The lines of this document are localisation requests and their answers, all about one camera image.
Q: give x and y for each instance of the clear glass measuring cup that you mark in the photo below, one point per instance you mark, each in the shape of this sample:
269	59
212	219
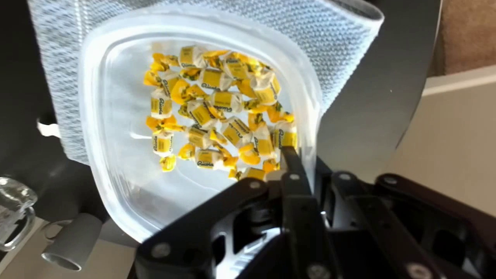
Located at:
15	212

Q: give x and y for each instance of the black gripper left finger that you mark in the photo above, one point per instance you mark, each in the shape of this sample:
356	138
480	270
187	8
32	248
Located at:
310	253

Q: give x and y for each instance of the clear plastic lunchbox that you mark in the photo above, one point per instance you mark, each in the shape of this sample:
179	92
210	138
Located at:
114	102

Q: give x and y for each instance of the yellow candies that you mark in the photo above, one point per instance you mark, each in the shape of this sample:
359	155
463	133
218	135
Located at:
217	109

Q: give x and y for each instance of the dark mug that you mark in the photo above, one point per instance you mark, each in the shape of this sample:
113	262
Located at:
71	247

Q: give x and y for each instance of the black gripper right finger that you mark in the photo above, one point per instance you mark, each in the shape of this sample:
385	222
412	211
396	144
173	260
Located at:
418	233

